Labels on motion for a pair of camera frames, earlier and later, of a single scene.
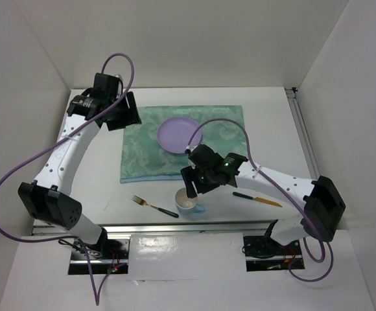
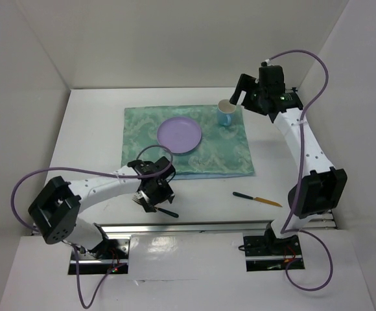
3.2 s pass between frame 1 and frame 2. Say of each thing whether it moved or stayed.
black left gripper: moved
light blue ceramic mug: moved
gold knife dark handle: stayed
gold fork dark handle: stayed
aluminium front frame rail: stayed
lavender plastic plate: stayed
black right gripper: moved
